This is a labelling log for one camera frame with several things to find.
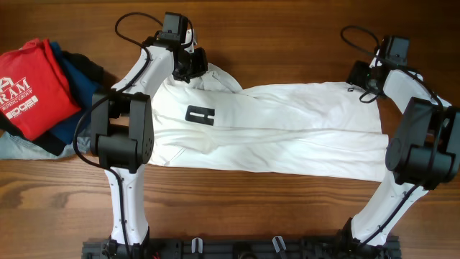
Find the white t-shirt black print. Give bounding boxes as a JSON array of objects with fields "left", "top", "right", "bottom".
[{"left": 149, "top": 65, "right": 388, "bottom": 182}]

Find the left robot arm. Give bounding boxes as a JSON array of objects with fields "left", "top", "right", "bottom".
[{"left": 82, "top": 12, "right": 208, "bottom": 258}]

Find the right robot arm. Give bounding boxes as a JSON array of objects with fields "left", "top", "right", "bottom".
[{"left": 303, "top": 35, "right": 459, "bottom": 258}]

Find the black folded garment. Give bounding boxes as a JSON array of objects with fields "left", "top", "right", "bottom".
[{"left": 0, "top": 50, "right": 105, "bottom": 157}]

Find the blue folded t-shirt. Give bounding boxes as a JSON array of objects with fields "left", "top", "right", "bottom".
[{"left": 50, "top": 42, "right": 104, "bottom": 144}]

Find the red folded t-shirt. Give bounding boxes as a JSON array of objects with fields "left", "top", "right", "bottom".
[{"left": 1, "top": 39, "right": 81, "bottom": 140}]

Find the light blue denim garment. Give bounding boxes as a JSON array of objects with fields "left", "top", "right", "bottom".
[{"left": 1, "top": 132, "right": 75, "bottom": 160}]

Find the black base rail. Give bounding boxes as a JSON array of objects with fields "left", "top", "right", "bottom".
[{"left": 81, "top": 236, "right": 403, "bottom": 259}]

